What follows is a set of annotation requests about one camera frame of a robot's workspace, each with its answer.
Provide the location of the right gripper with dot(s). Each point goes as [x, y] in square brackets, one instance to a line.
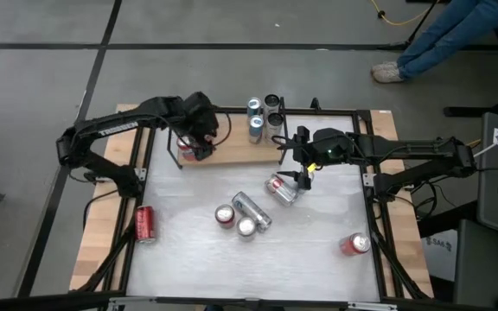
[331, 144]

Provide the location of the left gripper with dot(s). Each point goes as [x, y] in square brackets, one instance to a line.
[201, 116]

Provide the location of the red Fanta can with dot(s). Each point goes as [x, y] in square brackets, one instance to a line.
[187, 151]

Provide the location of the slim blue silver can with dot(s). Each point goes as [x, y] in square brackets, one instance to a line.
[255, 129]
[314, 177]
[254, 105]

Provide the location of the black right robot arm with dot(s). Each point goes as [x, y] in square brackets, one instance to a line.
[413, 149]

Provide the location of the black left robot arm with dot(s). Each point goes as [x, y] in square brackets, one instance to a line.
[115, 127]

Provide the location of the wooden shelf with black legs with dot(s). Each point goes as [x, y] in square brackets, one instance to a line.
[231, 149]

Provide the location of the yellow gripper tag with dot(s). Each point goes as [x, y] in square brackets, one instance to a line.
[312, 166]

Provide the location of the silver Diet Coke can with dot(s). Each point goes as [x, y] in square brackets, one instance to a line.
[246, 226]
[281, 191]

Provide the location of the red black Coca-Cola can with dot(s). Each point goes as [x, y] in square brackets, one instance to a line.
[224, 214]

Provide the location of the red soda can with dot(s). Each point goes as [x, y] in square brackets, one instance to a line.
[356, 243]

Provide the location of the white printed box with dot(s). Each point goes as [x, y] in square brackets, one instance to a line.
[439, 259]

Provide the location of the black desk base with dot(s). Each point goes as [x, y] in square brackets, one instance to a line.
[469, 111]

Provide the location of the person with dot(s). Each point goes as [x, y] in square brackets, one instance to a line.
[439, 39]

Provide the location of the black tripod stand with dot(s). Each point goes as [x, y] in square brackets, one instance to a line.
[426, 17]

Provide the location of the black frame clamp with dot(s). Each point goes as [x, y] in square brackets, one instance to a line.
[315, 104]

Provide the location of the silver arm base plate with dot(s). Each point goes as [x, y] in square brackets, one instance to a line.
[140, 174]
[368, 179]

